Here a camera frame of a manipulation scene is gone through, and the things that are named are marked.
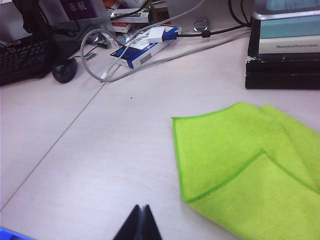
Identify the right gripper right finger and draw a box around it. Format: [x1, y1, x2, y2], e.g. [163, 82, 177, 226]
[141, 204, 163, 240]

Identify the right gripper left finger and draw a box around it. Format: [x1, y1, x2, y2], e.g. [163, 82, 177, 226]
[112, 204, 143, 240]

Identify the lime green microfiber rag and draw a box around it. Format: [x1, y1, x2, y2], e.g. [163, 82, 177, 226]
[171, 101, 320, 240]

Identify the black computer mouse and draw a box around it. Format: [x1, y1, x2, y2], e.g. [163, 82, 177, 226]
[51, 59, 78, 84]

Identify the blue white medicine box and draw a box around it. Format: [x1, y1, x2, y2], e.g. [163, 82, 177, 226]
[109, 24, 183, 70]

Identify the small green white box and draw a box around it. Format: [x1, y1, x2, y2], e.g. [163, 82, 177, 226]
[101, 32, 121, 49]

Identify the white adapter blue connector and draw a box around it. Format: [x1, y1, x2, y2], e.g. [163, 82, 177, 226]
[147, 26, 182, 44]

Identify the black keyboard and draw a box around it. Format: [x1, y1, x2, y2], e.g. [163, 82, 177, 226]
[0, 38, 55, 87]

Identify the red white flat box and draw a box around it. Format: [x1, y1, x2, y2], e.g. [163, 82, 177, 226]
[111, 21, 132, 33]

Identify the brown wooden box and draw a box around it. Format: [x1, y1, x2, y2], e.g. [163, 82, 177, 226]
[149, 3, 170, 25]

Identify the black monitor stand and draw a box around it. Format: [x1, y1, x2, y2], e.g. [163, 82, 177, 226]
[12, 0, 83, 61]

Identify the purple name plate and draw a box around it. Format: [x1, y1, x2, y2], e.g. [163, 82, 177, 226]
[61, 0, 97, 21]

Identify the wide silver desk partition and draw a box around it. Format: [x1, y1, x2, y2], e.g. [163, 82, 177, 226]
[167, 0, 253, 28]

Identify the white neuroscience book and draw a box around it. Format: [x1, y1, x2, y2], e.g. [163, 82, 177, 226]
[258, 34, 320, 55]

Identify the thin white cable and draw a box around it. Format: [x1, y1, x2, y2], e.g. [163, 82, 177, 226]
[99, 31, 151, 83]

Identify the thick grey cable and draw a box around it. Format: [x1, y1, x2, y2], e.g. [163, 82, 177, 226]
[80, 0, 252, 83]

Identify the black cable with ferrite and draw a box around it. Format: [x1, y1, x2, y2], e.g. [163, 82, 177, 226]
[178, 0, 253, 39]

